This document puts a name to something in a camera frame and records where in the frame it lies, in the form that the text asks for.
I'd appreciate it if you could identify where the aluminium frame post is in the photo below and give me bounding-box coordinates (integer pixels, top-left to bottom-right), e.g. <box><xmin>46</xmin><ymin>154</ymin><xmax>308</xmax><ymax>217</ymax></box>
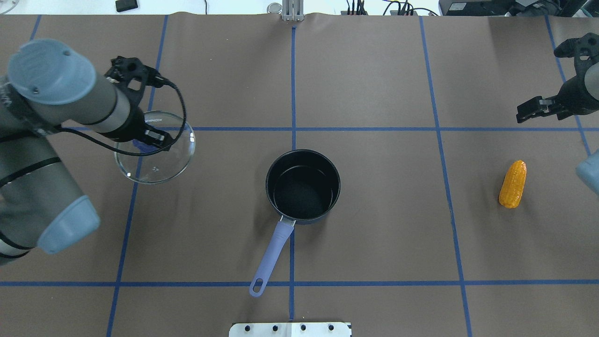
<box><xmin>281</xmin><ymin>0</ymin><xmax>305</xmax><ymax>22</ymax></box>

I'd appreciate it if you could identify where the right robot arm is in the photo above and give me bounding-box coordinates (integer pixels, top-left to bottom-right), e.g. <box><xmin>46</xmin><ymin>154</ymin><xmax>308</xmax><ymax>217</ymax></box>
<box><xmin>516</xmin><ymin>64</ymin><xmax>599</xmax><ymax>194</ymax></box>

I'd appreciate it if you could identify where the small black square pad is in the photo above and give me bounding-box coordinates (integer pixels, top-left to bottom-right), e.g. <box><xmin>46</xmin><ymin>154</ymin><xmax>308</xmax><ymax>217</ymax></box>
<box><xmin>114</xmin><ymin>0</ymin><xmax>139</xmax><ymax>13</ymax></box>

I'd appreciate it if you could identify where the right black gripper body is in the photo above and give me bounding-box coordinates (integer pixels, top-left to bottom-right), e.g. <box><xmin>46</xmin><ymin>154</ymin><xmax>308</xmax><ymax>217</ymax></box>
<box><xmin>557</xmin><ymin>64</ymin><xmax>599</xmax><ymax>117</ymax></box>

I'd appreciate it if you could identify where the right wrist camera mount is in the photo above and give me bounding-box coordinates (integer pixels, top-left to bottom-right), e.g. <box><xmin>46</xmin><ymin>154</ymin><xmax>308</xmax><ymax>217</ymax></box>
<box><xmin>553</xmin><ymin>33</ymin><xmax>599</xmax><ymax>75</ymax></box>

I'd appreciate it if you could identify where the black power strip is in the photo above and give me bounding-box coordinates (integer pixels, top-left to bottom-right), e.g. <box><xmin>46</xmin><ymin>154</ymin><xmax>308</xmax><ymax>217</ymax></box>
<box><xmin>341</xmin><ymin>0</ymin><xmax>415</xmax><ymax>16</ymax></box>

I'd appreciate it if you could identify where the yellow toy corn cob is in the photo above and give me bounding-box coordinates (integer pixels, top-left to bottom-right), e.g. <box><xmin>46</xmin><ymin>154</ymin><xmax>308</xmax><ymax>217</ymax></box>
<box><xmin>498</xmin><ymin>160</ymin><xmax>527</xmax><ymax>209</ymax></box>

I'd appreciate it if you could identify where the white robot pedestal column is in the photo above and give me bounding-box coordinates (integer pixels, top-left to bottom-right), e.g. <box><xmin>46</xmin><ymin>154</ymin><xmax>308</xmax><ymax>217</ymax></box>
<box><xmin>228</xmin><ymin>322</ymin><xmax>353</xmax><ymax>337</ymax></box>

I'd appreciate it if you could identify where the glass pot lid blue knob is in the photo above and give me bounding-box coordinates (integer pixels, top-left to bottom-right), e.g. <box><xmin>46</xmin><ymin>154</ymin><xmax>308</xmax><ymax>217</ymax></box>
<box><xmin>114</xmin><ymin>110</ymin><xmax>196</xmax><ymax>185</ymax></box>

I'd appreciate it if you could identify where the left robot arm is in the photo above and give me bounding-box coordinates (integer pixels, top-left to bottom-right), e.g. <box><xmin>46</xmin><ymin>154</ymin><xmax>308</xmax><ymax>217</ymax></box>
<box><xmin>0</xmin><ymin>39</ymin><xmax>178</xmax><ymax>266</ymax></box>

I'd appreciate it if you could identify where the dark blue saucepan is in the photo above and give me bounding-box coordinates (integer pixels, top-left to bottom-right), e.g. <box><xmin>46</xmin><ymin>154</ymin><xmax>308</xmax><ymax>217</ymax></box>
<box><xmin>248</xmin><ymin>149</ymin><xmax>342</xmax><ymax>297</ymax></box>

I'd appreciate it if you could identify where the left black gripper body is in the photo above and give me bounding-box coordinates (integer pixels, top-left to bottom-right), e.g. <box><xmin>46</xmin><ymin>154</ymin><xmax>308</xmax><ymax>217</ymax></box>
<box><xmin>110</xmin><ymin>109</ymin><xmax>153</xmax><ymax>143</ymax></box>

